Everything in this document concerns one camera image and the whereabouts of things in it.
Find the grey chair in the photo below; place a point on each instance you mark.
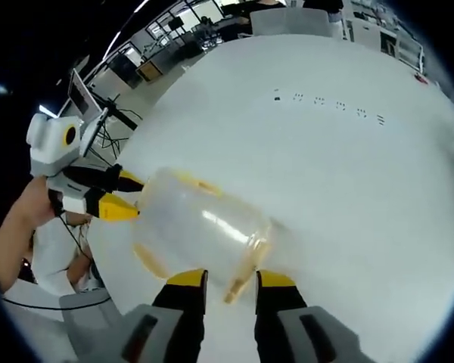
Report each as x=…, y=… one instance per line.
x=87, y=325

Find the white chair back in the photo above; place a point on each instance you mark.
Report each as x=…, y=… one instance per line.
x=287, y=22

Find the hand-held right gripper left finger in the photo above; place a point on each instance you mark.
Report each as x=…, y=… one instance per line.
x=178, y=314

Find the small red object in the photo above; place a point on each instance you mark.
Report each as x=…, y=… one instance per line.
x=420, y=78

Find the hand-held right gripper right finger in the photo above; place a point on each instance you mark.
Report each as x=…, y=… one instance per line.
x=276, y=314

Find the wooden box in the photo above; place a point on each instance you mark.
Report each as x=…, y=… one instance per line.
x=149, y=71

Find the clear container with yellow clips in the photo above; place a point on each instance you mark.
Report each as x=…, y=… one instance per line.
x=196, y=223

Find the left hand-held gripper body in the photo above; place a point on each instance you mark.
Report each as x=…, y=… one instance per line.
x=49, y=147

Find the clear plastic container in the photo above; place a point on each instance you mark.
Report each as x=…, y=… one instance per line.
x=212, y=234

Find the white shelf unit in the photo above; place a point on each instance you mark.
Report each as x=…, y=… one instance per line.
x=393, y=34

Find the person's left hand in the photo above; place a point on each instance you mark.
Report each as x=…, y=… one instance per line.
x=30, y=204

